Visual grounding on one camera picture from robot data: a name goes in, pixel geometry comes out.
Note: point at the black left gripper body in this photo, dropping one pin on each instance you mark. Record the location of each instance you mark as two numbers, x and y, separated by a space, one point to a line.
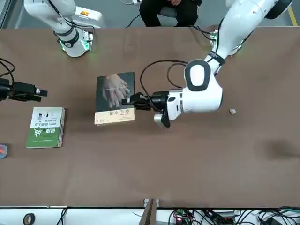
160 100

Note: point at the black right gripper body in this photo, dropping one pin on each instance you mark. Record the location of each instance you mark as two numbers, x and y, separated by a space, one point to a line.
4 90

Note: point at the dark book with hands cover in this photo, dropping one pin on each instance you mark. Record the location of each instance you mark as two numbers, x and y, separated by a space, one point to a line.
112 93

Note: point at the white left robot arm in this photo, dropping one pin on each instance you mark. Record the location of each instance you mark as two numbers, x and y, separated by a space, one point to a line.
201 98

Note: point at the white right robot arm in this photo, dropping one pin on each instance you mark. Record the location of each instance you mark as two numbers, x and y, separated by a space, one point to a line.
72 44

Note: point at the green and white book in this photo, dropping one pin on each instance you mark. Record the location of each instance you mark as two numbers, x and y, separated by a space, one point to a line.
44 131

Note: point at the small crumpled paper scrap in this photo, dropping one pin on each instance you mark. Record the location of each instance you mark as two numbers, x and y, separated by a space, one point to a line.
232 111

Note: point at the grey office chair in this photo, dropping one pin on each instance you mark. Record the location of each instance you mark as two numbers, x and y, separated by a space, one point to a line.
170 10

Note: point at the small circuit board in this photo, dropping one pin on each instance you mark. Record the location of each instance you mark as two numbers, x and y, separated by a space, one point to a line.
180 214

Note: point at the black tape roll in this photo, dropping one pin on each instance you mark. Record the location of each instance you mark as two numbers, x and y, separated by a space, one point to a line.
29 218

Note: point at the aluminium frame post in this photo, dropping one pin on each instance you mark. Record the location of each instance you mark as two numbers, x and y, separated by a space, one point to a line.
150 213

